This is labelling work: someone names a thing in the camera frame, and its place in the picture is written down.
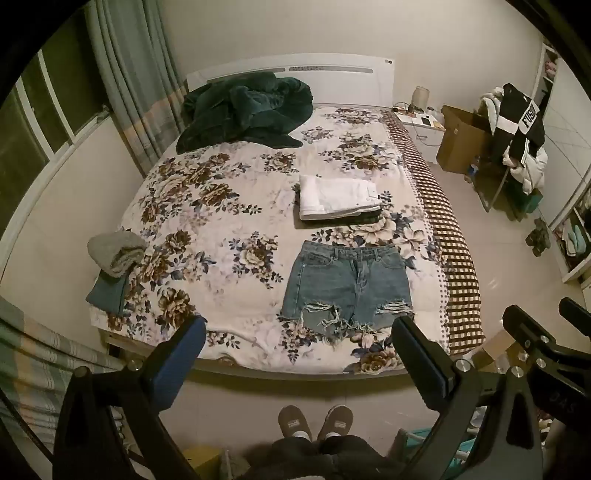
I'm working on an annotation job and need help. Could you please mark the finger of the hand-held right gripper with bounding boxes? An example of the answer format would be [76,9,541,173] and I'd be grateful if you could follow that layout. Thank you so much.
[502,304,561,370]
[558,297,591,326]

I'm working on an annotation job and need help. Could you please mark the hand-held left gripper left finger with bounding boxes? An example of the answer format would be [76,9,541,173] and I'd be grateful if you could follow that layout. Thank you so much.
[53,316,208,480]

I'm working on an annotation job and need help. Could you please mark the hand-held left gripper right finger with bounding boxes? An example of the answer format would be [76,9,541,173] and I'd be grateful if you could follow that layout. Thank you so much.
[391,316,544,480]

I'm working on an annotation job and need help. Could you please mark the blue denim shorts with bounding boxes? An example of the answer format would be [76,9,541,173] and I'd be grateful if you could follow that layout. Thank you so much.
[278,240,415,343]

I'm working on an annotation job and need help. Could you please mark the folded white pants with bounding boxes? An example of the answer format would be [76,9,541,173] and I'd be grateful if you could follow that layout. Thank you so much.
[295,174,384,221]

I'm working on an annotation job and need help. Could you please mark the teal plastic basket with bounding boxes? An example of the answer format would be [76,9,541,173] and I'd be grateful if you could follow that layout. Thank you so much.
[392,427,476,480]

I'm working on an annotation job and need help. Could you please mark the pair of dark slippers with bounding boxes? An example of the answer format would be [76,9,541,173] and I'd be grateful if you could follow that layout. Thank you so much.
[526,217,551,257]

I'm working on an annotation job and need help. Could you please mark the folded teal cloth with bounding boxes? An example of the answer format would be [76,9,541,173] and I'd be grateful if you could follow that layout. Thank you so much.
[86,271,132,317]

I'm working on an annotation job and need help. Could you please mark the grey slipper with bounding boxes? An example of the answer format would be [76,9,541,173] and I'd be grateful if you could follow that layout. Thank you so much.
[278,405,313,441]
[317,405,354,441]

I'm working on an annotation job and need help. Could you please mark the white wardrobe shelf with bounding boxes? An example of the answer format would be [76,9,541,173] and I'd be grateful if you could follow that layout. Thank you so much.
[531,41,591,296]

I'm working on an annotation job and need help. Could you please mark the yellow box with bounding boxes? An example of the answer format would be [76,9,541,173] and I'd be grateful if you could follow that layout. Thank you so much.
[181,444,222,480]

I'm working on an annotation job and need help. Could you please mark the grey knitted cloth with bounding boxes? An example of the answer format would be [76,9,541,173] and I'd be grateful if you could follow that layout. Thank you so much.
[87,231,147,278]

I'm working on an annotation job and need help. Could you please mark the brown checkered bed sheet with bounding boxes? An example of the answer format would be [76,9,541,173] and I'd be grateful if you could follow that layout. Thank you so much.
[381,110,486,356]

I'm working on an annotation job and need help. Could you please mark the bed with floral blanket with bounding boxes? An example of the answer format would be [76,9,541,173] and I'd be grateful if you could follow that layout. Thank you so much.
[90,105,486,376]

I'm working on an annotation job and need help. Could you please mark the person's dark trouser legs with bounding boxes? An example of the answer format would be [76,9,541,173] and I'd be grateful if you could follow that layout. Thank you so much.
[242,434,394,480]

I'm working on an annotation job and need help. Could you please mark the striped cloth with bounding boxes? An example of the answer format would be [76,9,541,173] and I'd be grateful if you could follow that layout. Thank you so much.
[0,295,122,430]

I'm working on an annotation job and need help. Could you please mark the chair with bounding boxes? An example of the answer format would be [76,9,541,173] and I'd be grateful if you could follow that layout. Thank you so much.
[471,157,541,217]

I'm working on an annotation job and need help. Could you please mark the white padded jacket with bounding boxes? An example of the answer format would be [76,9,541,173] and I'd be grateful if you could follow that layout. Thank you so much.
[502,143,548,195]

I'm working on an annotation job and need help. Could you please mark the black and white jacket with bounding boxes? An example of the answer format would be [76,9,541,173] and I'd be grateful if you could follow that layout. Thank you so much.
[493,83,546,160]

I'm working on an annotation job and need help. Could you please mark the brown cardboard box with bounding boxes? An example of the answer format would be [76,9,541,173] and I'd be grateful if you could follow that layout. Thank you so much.
[436,104,494,175]

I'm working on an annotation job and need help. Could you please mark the white nightstand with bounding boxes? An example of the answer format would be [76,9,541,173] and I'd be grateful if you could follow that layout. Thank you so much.
[393,107,447,164]

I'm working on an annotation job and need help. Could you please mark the dark green fleece blanket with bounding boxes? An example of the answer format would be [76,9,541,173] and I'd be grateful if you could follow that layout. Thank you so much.
[175,72,315,154]

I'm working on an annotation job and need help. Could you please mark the green striped curtain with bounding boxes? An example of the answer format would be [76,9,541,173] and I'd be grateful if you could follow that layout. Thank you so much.
[84,0,186,175]

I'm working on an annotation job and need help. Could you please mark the window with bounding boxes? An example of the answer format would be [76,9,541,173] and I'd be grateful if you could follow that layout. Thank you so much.
[0,18,109,232]

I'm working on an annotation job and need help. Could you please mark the white headboard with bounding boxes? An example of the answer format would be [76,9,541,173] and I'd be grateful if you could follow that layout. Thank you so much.
[185,54,396,108]

